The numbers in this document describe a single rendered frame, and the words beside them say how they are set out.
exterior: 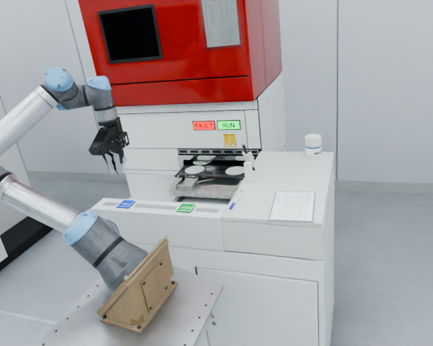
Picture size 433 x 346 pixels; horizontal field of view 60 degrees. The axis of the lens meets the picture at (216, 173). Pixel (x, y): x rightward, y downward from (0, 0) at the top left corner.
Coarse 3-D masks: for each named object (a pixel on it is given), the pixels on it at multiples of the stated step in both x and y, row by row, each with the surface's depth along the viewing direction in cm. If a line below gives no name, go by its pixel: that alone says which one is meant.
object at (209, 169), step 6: (192, 162) 200; (210, 162) 196; (216, 162) 196; (222, 162) 195; (228, 162) 194; (234, 162) 193; (240, 162) 192; (186, 168) 193; (210, 168) 189; (216, 168) 188; (222, 168) 187; (180, 174) 187; (186, 174) 186; (192, 174) 185; (198, 174) 184; (204, 174) 183; (210, 174) 182; (216, 174) 181; (222, 174) 180; (228, 174) 179; (240, 174) 178
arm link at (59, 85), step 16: (48, 80) 114; (64, 80) 114; (32, 96) 114; (48, 96) 115; (64, 96) 119; (16, 112) 113; (32, 112) 114; (48, 112) 118; (0, 128) 112; (16, 128) 113; (0, 144) 112
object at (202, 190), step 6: (198, 186) 176; (204, 186) 176; (210, 186) 175; (216, 186) 174; (222, 186) 173; (228, 186) 172; (234, 186) 172; (174, 192) 176; (180, 192) 174; (186, 192) 173; (192, 192) 172; (198, 192) 171; (204, 192) 170; (210, 192) 169; (216, 192) 168; (222, 192) 167; (228, 192) 167; (234, 192) 166; (228, 198) 167
